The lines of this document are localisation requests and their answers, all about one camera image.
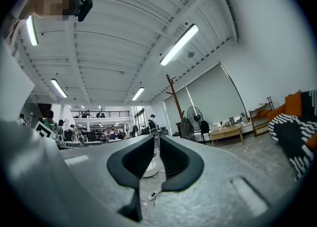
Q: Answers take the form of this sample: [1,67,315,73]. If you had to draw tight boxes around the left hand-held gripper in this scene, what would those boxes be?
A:
[34,121,56,139]

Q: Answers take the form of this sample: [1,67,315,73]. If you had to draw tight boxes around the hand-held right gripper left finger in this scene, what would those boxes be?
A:
[106,134,156,188]

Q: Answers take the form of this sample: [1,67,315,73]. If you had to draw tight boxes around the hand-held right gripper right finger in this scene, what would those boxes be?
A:
[159,135,205,192]

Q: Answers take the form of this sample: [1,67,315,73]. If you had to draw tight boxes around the brown wooden coat rack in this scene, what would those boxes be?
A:
[165,74,186,138]

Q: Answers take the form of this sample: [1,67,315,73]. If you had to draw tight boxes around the wooden open shelf rack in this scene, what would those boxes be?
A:
[248,96,274,137]

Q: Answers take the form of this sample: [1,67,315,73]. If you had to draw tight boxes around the beige lampshade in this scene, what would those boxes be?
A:
[142,153,165,179]

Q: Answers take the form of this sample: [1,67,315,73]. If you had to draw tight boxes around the long ceiling light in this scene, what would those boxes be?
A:
[131,87,145,101]
[159,23,200,67]
[25,15,39,46]
[51,78,68,98]

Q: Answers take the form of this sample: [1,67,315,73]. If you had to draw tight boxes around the black chair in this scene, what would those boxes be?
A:
[199,120,211,145]

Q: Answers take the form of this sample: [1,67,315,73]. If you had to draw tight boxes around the narrow grey roller blind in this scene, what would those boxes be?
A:
[163,87,194,135]

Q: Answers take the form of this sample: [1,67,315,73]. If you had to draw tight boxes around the black standing fan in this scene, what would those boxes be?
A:
[186,106,204,145]

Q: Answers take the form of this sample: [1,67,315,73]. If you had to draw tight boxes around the black balcony railing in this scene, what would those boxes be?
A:
[70,109,131,119]

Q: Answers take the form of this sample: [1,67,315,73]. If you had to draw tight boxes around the light wooden low table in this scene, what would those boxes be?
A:
[209,124,245,147]

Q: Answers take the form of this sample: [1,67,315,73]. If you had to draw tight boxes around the wide grey roller blind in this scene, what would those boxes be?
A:
[185,62,248,129]

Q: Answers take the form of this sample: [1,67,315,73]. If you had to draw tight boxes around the orange sofa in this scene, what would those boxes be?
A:
[266,90,317,152]

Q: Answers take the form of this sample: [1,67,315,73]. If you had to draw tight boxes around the black white patterned blanket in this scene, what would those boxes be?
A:
[268,89,317,182]

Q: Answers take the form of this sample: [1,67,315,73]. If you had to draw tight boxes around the orange cushion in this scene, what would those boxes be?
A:
[284,91,303,118]

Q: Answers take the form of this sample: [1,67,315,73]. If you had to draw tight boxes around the white coiled cable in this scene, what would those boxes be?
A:
[140,190,163,207]

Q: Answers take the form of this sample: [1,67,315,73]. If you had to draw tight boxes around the black head-mounted camera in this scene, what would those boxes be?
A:
[74,0,94,23]

